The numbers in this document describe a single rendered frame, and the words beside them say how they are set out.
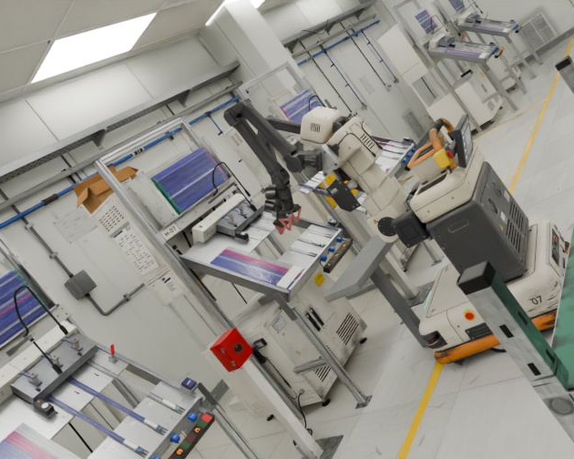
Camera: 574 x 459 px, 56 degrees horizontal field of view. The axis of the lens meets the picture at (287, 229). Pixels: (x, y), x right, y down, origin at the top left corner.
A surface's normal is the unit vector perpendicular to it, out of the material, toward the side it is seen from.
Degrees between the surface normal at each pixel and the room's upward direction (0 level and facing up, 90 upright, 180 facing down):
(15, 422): 47
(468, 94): 90
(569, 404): 90
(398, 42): 90
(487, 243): 90
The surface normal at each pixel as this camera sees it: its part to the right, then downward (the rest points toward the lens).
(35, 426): 0.05, -0.83
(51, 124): 0.64, -0.40
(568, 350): -0.61, -0.79
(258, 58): -0.47, 0.47
